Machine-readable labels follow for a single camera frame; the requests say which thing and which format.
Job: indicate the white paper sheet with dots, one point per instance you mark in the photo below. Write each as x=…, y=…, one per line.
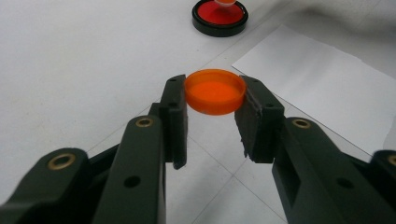
x=311, y=77

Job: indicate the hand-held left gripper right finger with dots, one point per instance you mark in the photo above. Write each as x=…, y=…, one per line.
x=305, y=174

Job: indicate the round red ink pad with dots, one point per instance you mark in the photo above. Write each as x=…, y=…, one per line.
x=208, y=14

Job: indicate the white table cover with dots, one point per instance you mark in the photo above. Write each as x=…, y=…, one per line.
x=77, y=62

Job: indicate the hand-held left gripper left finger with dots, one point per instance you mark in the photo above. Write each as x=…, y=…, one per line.
x=140, y=174

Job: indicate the round orange stamp cap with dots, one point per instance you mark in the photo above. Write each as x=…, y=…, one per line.
x=214, y=93

